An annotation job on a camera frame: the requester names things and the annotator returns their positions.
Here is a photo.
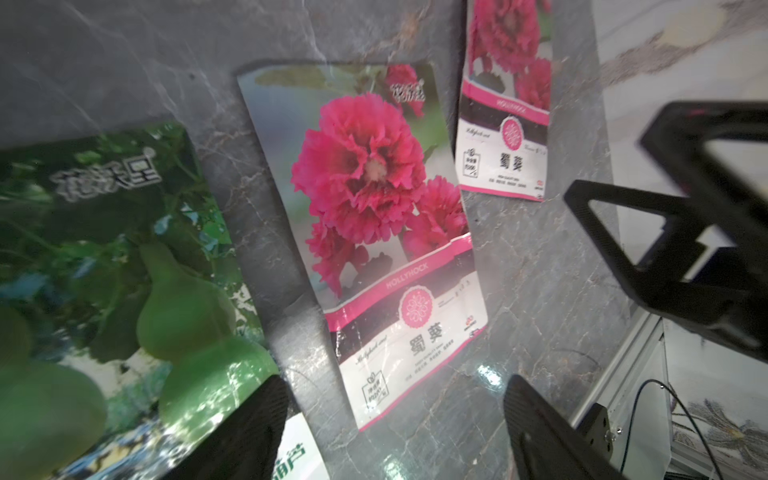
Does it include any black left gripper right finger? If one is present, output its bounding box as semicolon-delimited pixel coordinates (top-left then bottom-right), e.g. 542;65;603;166
503;375;623;480

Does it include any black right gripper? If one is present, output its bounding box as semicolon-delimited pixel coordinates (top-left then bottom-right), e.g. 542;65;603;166
564;101;767;363

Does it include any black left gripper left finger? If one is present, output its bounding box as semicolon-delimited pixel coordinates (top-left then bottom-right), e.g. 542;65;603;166
163;375;289;480

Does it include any small green gourd seed packet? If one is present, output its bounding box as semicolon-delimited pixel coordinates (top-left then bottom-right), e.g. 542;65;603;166
1;121;328;479

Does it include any red flower seed packet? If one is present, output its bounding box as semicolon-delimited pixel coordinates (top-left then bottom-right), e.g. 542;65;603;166
237;62;489;430

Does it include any pink label seed packet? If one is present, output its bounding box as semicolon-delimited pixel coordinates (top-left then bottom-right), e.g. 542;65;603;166
455;0;553;201

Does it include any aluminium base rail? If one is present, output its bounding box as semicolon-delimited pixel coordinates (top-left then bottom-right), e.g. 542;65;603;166
571;309;672;479

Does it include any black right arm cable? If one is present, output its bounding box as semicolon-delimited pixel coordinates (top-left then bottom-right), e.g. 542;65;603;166
617;377;715;480

